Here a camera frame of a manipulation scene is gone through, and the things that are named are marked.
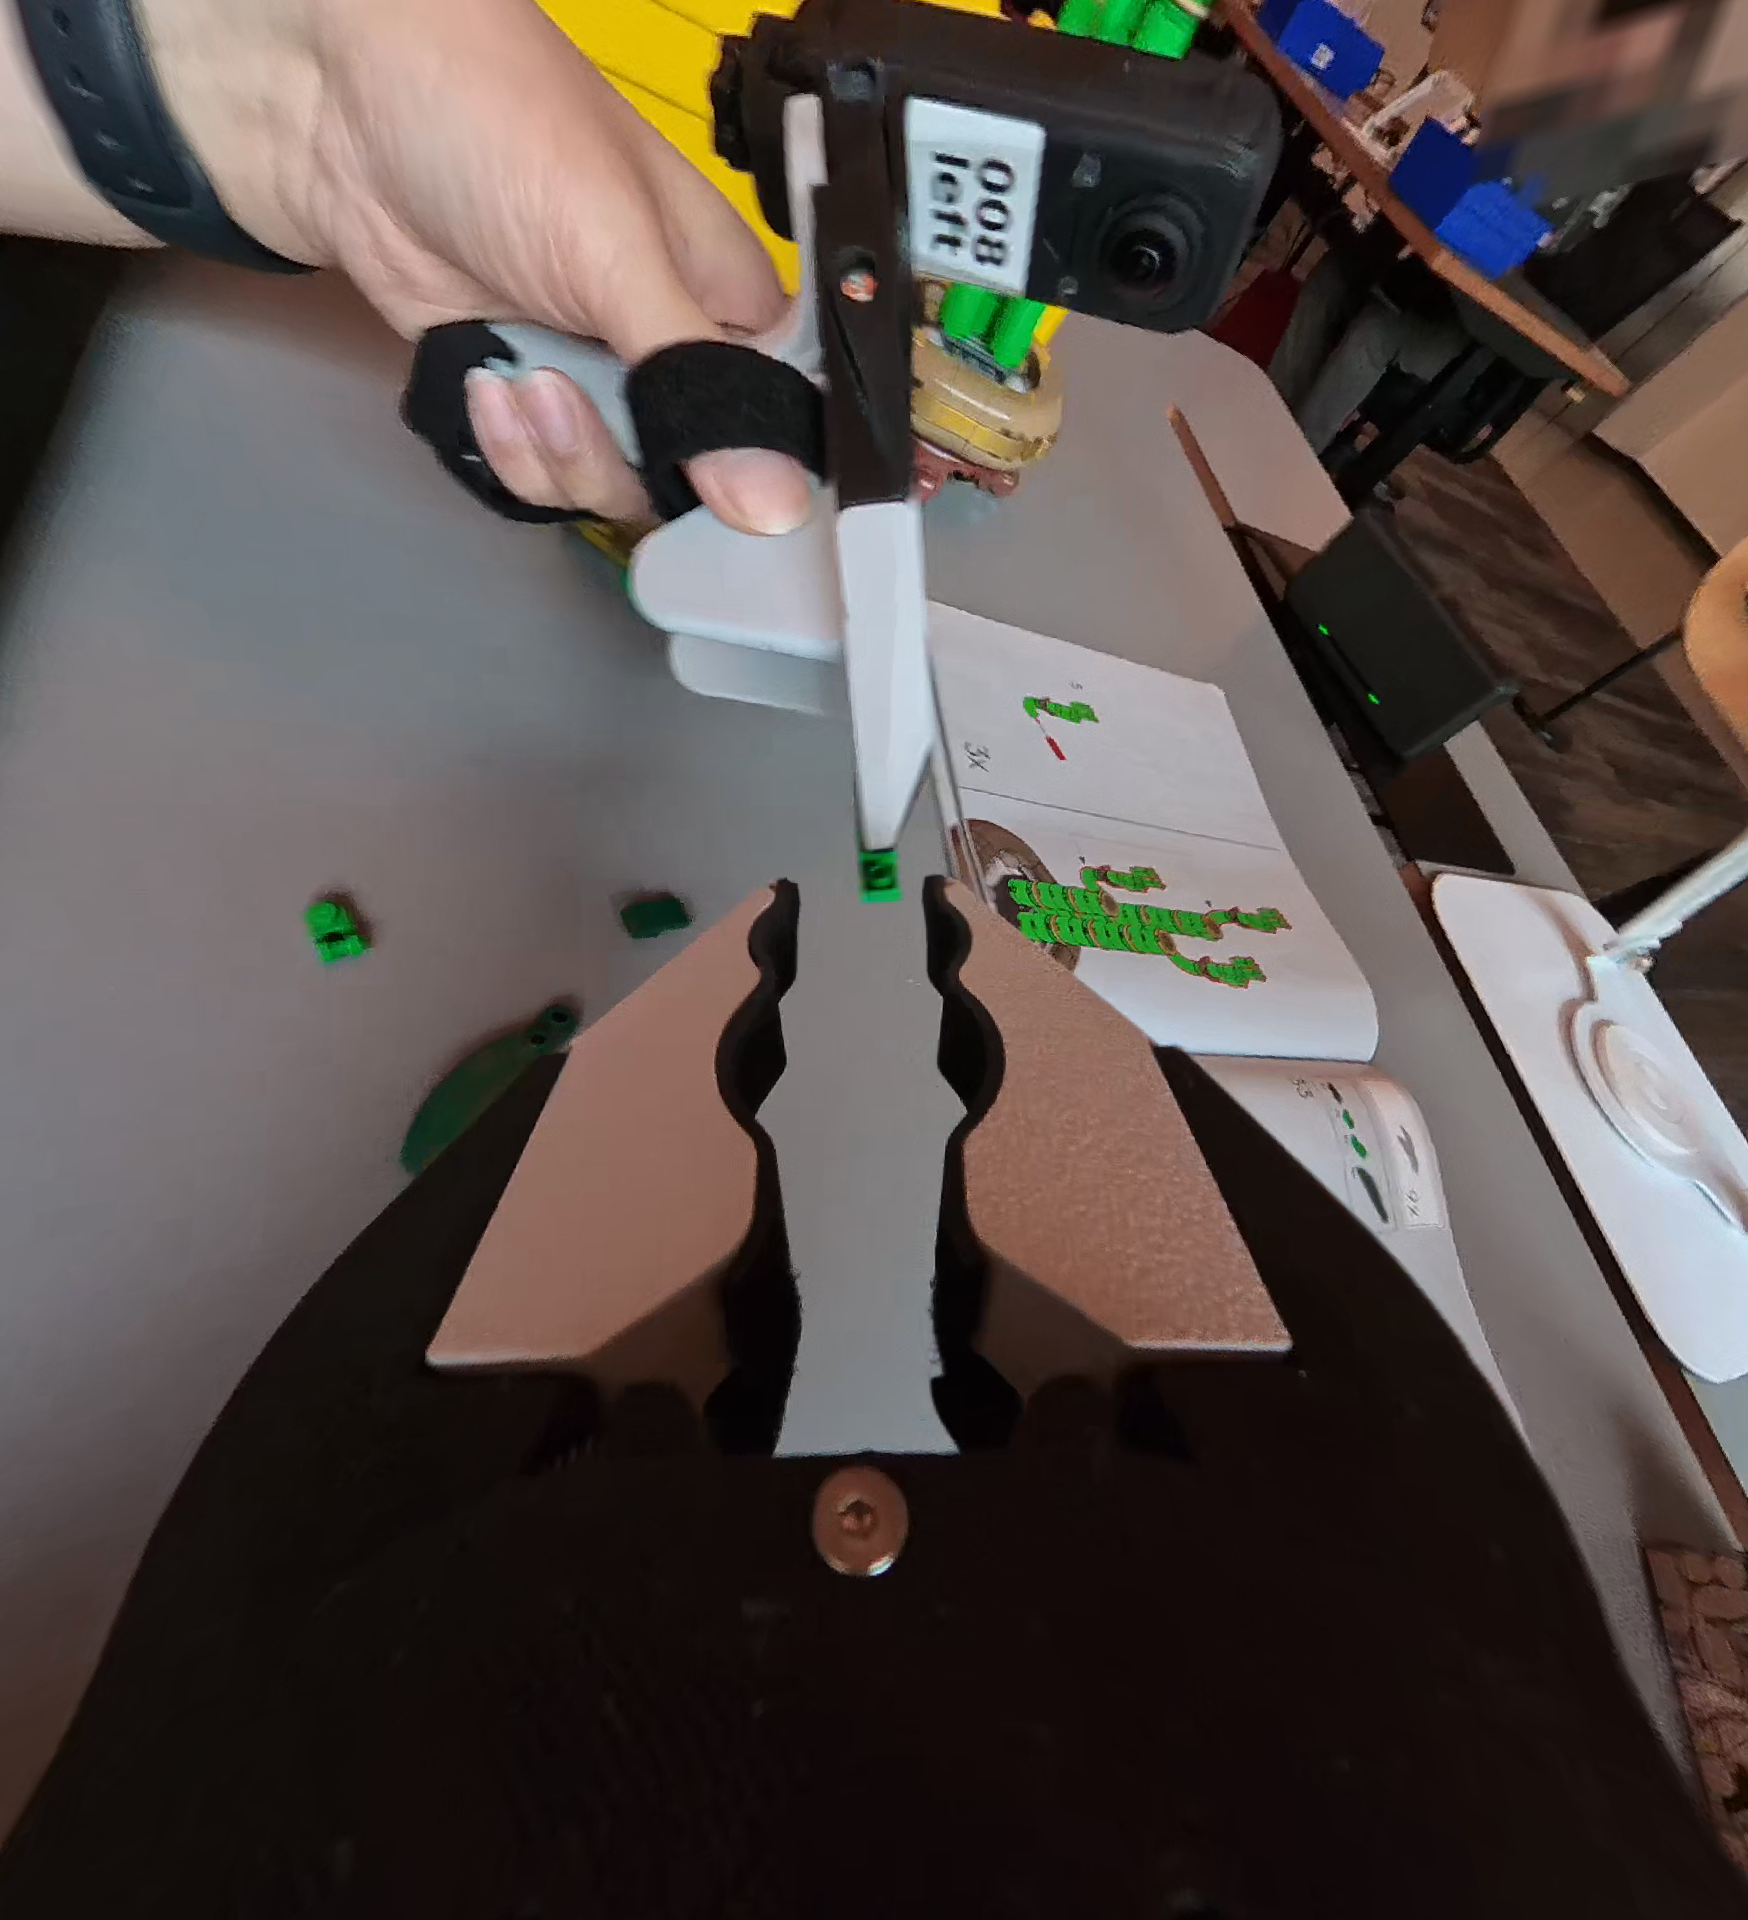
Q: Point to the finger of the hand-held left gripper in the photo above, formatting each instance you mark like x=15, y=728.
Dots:
x=882, y=677
x=753, y=678

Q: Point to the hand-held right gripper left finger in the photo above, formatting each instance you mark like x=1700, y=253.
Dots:
x=619, y=1201

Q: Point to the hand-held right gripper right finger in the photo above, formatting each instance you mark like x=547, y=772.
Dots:
x=1099, y=1201

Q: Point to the dark green leaf piece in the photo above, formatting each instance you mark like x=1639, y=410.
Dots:
x=469, y=1105

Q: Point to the yellow plastic parts bin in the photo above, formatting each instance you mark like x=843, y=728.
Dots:
x=648, y=75

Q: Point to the black bamboo set box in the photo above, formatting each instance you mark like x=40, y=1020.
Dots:
x=1737, y=1724

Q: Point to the person's left hand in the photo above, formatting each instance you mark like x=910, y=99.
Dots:
x=438, y=165

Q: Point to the blue plastic bin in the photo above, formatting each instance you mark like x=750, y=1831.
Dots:
x=1323, y=47
x=1473, y=202

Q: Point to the dark green small plate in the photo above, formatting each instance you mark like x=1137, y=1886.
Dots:
x=653, y=913

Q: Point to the green bamboo brick model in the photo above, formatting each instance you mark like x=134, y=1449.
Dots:
x=985, y=420

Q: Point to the open instruction booklet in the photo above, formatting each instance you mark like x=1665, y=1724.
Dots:
x=1160, y=780

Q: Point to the long background table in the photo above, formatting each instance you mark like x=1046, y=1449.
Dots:
x=1506, y=322

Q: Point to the black electronic box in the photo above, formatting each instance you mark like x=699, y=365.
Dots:
x=1392, y=631

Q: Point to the white document stand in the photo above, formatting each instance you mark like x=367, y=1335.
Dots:
x=1685, y=1201

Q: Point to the black wrist band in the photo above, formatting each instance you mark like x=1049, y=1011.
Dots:
x=123, y=150

